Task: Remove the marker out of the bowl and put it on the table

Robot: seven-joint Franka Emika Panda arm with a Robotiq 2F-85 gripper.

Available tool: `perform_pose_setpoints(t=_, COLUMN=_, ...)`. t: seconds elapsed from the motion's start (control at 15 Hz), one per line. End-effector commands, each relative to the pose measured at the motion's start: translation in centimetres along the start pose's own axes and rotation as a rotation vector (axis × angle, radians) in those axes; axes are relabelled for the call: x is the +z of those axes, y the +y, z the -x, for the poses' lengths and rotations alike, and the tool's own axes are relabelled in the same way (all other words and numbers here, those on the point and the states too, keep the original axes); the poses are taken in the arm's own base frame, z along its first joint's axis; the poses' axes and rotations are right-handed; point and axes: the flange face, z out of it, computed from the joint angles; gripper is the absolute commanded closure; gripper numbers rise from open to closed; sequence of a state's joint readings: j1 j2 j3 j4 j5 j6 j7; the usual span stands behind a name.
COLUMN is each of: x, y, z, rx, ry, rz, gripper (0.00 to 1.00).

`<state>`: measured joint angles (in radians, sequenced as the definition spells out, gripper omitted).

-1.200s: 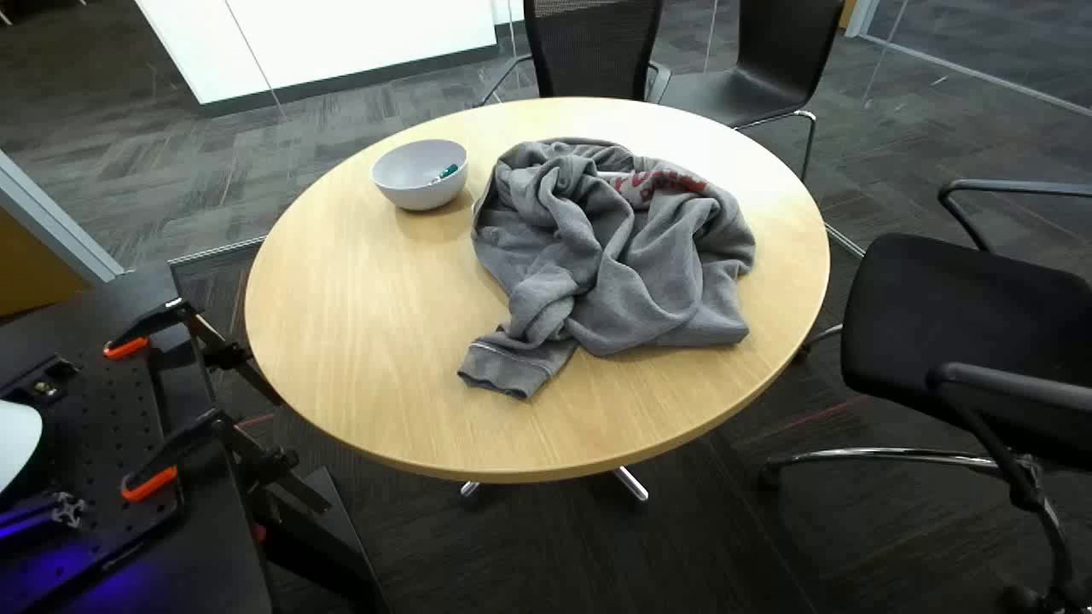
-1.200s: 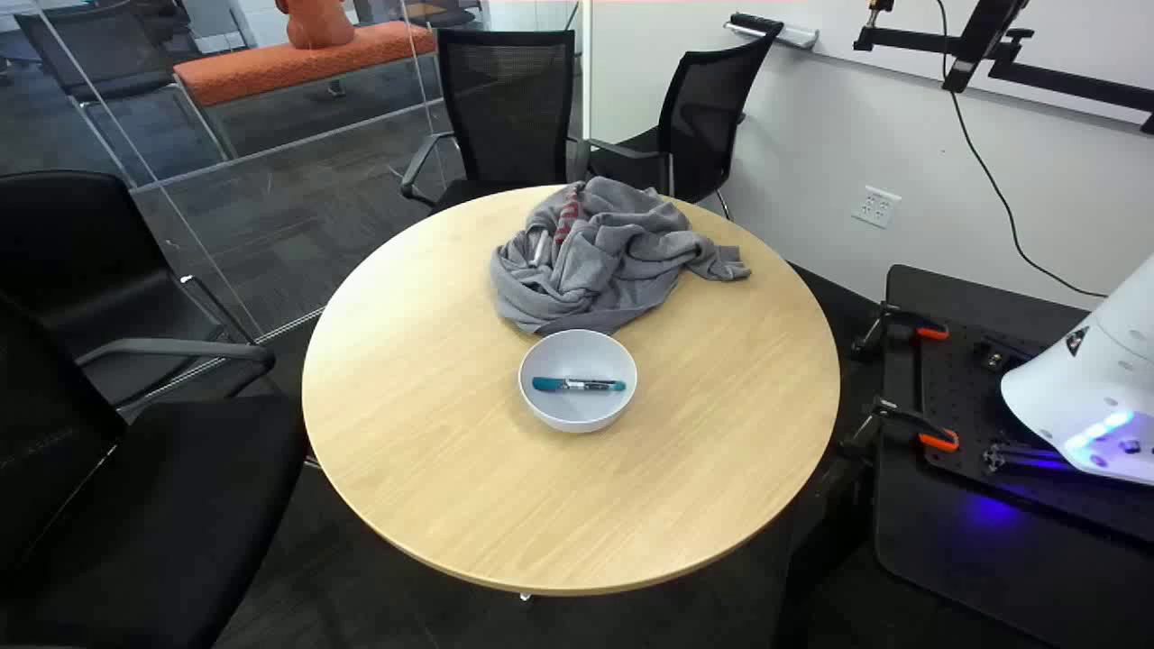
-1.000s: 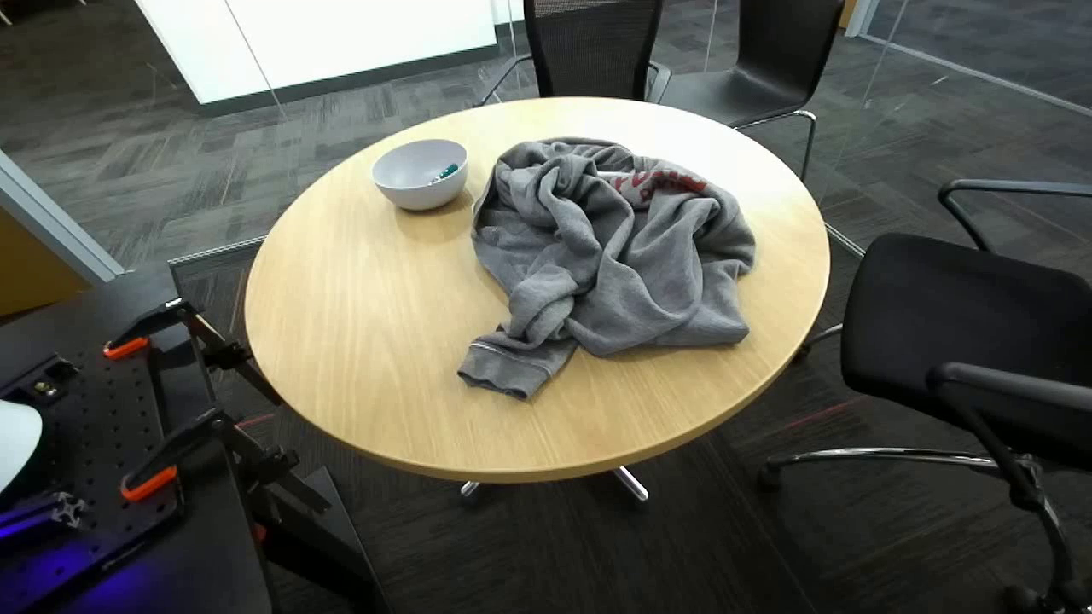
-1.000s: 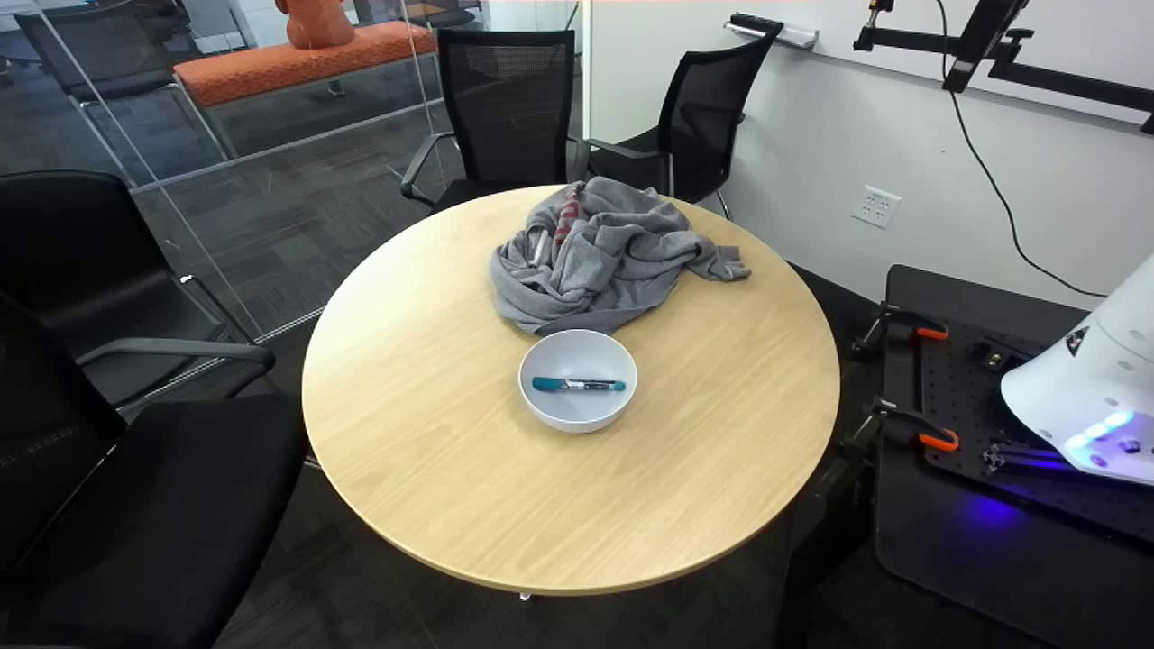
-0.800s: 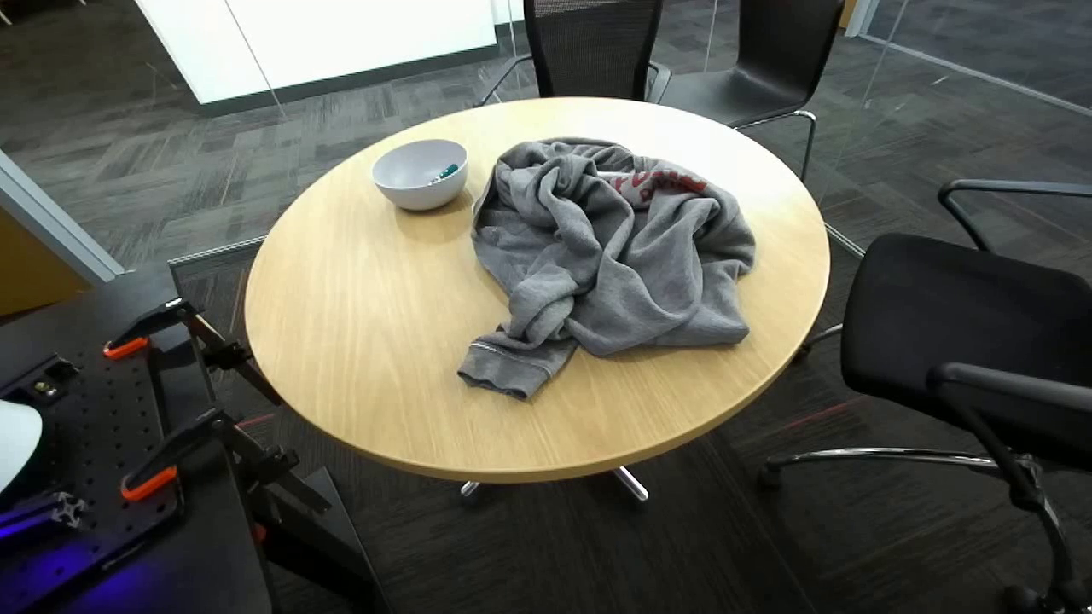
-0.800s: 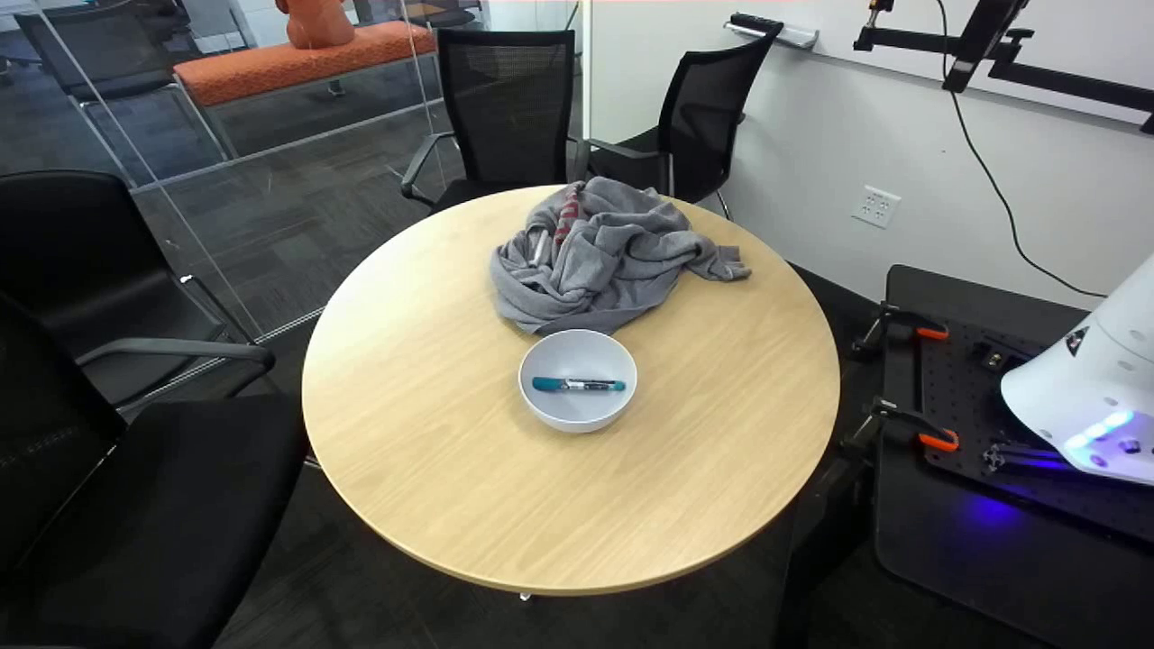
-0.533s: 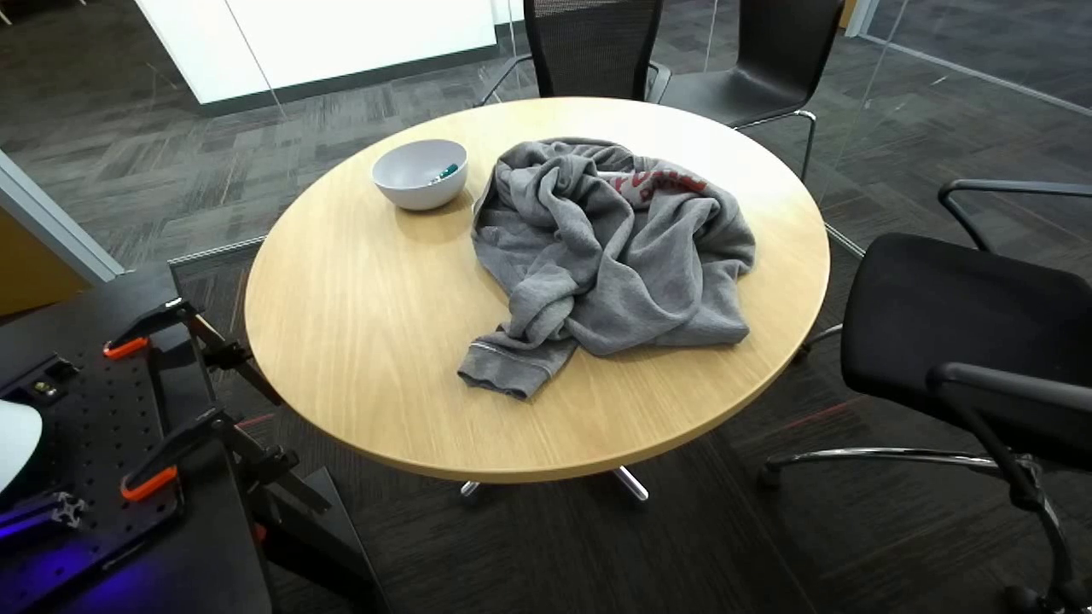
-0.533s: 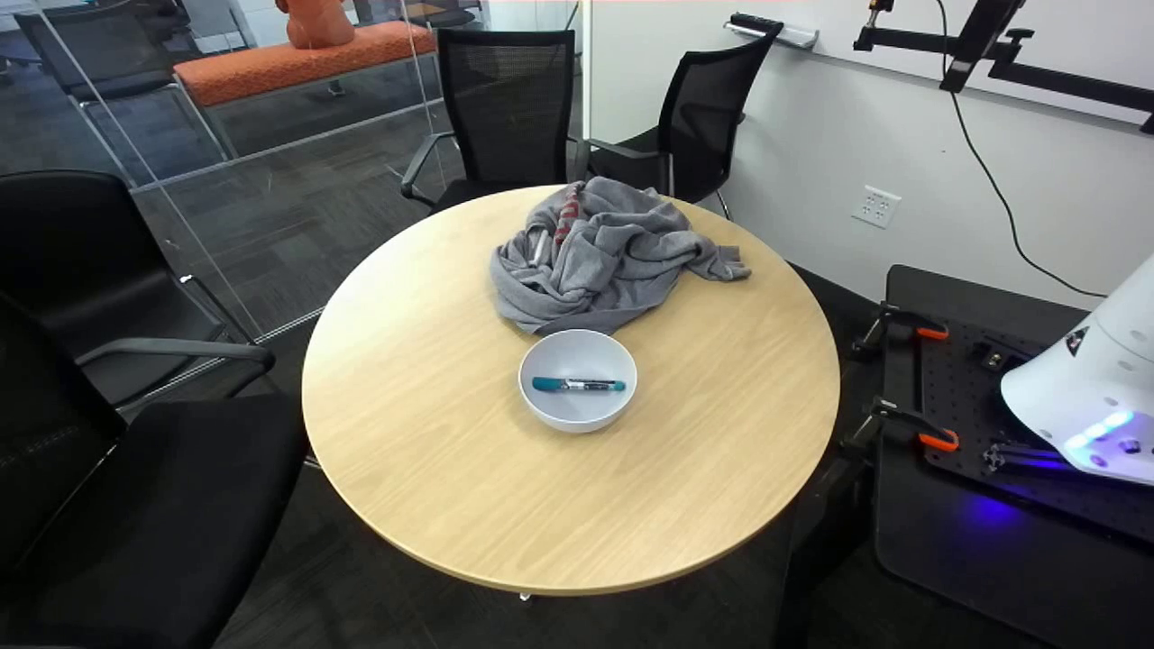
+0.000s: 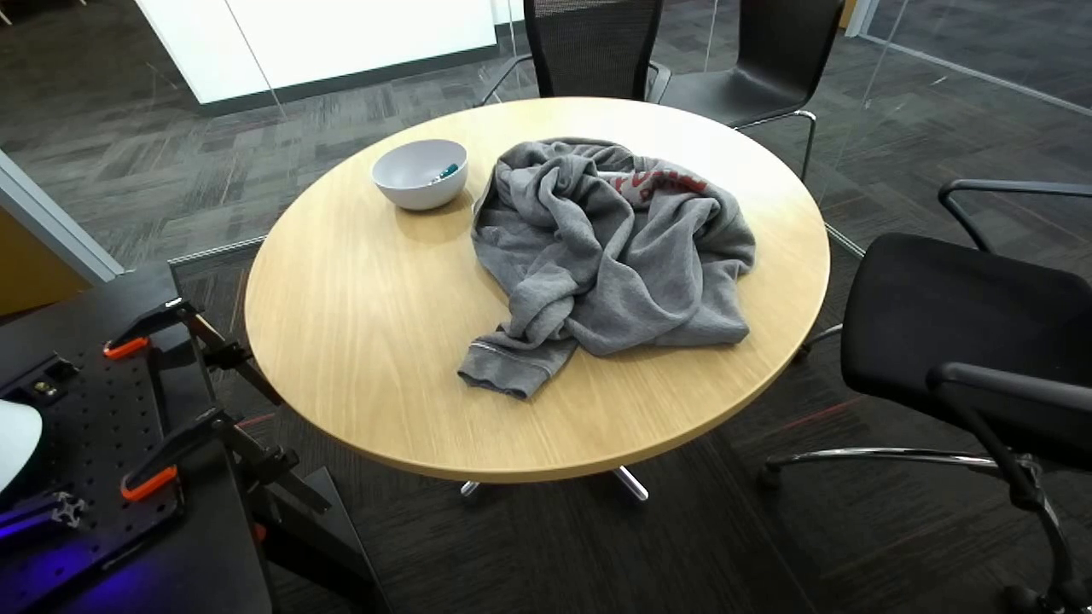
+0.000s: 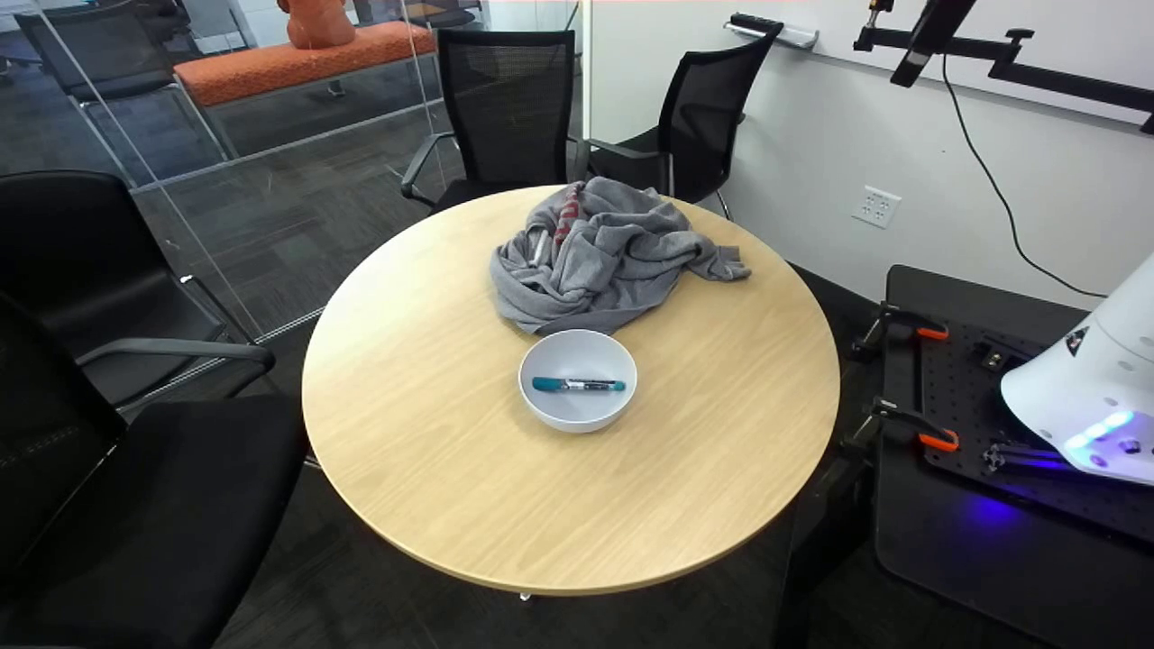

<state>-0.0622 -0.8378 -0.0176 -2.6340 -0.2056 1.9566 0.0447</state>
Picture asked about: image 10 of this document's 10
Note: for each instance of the grey crumpled sweatshirt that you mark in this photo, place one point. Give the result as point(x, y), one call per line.
point(600, 265)

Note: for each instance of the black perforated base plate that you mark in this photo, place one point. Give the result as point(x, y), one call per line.
point(961, 409)

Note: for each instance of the teal and black marker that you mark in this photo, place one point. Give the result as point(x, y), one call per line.
point(578, 383)

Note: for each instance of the orange upholstered bench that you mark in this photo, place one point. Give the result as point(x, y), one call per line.
point(299, 61)

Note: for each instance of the orange plush figure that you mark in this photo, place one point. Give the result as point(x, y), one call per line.
point(318, 24)

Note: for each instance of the black base mounting bracket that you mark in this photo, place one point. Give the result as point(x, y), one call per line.
point(1022, 455)
point(995, 354)

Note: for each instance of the black robot cart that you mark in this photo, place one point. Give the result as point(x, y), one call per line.
point(961, 579)

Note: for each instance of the round wooden table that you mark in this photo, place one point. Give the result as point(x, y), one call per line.
point(482, 480)

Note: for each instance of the white round bowl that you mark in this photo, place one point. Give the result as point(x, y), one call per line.
point(578, 414)

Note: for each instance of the white wall outlet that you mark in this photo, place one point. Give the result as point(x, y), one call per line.
point(876, 209)

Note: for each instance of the black mounted device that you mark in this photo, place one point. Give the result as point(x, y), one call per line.
point(930, 37)

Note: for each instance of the black mesh office chair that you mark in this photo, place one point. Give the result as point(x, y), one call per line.
point(709, 121)
point(507, 109)
point(73, 265)
point(108, 516)
point(108, 55)

